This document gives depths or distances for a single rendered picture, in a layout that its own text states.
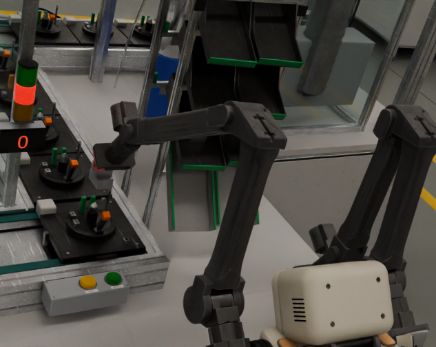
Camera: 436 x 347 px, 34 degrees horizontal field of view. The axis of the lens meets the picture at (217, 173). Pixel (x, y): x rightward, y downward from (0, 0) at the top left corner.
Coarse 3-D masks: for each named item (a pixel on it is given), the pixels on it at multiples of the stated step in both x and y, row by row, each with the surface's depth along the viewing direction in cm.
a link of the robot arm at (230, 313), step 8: (216, 296) 144; (224, 296) 145; (232, 296) 146; (216, 304) 143; (224, 304) 145; (232, 304) 146; (216, 312) 142; (224, 312) 143; (232, 312) 144; (208, 320) 144; (216, 320) 142; (224, 320) 142; (232, 320) 143
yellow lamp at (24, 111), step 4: (16, 104) 183; (20, 104) 182; (32, 104) 184; (16, 108) 183; (20, 108) 183; (24, 108) 183; (28, 108) 183; (32, 108) 185; (12, 112) 185; (16, 112) 184; (20, 112) 183; (24, 112) 183; (28, 112) 184; (32, 112) 186; (12, 116) 185; (16, 116) 184; (20, 116) 184; (24, 116) 184; (28, 116) 185; (20, 120) 184; (24, 120) 185; (28, 120) 186
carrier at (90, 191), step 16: (80, 144) 221; (32, 160) 224; (48, 160) 222; (64, 160) 217; (80, 160) 230; (32, 176) 217; (48, 176) 215; (64, 176) 215; (80, 176) 219; (32, 192) 210; (48, 192) 212; (64, 192) 214; (80, 192) 216; (96, 192) 218
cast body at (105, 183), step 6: (90, 174) 194; (96, 174) 190; (102, 174) 190; (108, 174) 191; (96, 180) 190; (102, 180) 190; (108, 180) 191; (96, 186) 190; (102, 186) 191; (108, 186) 192
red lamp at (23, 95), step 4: (16, 84) 180; (16, 88) 181; (20, 88) 180; (24, 88) 180; (28, 88) 180; (32, 88) 181; (16, 92) 181; (20, 92) 180; (24, 92) 180; (28, 92) 181; (32, 92) 182; (16, 96) 182; (20, 96) 181; (24, 96) 181; (28, 96) 181; (32, 96) 182; (16, 100) 182; (20, 100) 182; (24, 100) 182; (28, 100) 182; (32, 100) 183; (24, 104) 182; (28, 104) 183
